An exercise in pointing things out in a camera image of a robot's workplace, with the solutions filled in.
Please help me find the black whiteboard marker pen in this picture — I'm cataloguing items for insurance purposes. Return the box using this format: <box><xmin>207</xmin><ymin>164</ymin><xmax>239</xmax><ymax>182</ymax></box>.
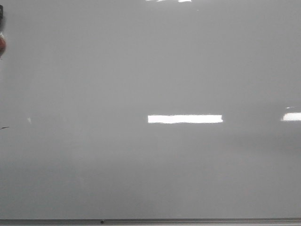
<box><xmin>0</xmin><ymin>5</ymin><xmax>6</xmax><ymax>56</ymax></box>

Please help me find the white whiteboard with aluminium frame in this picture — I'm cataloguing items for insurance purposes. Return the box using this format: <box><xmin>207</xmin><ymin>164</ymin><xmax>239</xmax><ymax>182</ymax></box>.
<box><xmin>0</xmin><ymin>0</ymin><xmax>301</xmax><ymax>219</ymax></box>

